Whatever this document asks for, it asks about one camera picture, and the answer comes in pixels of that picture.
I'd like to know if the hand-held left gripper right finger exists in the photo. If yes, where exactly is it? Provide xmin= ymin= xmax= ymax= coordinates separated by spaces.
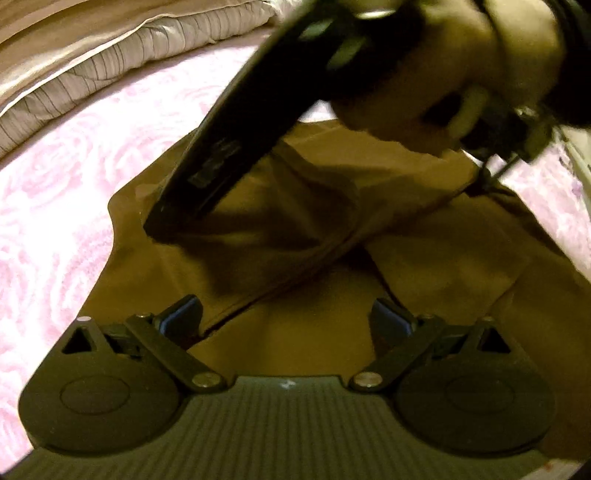
xmin=349 ymin=298 xmax=513 ymax=393

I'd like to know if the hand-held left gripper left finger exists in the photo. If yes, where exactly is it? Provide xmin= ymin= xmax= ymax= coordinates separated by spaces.
xmin=60 ymin=295 xmax=227 ymax=393

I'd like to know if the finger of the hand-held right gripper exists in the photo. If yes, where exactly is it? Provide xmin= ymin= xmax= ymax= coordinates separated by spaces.
xmin=143 ymin=134 xmax=278 ymax=244

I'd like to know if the brown garment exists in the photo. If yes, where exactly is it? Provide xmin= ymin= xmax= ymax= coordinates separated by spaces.
xmin=76 ymin=117 xmax=591 ymax=462

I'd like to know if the person's right forearm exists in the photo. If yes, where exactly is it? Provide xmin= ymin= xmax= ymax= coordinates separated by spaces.
xmin=484 ymin=0 xmax=591 ymax=126

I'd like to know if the person's right hand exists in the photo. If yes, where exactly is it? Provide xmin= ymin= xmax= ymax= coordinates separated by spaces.
xmin=332 ymin=0 xmax=566 ymax=149

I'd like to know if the pink patterned blanket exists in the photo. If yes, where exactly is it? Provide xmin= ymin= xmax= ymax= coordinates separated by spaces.
xmin=0 ymin=41 xmax=591 ymax=455

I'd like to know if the beige quilted pillow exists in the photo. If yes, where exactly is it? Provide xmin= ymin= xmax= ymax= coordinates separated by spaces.
xmin=0 ymin=7 xmax=280 ymax=160

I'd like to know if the cream cloth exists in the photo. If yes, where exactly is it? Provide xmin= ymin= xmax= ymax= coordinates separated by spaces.
xmin=0 ymin=0 xmax=259 ymax=114

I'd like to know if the white cloth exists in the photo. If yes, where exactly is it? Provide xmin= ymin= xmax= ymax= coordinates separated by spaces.
xmin=560 ymin=124 xmax=591 ymax=188

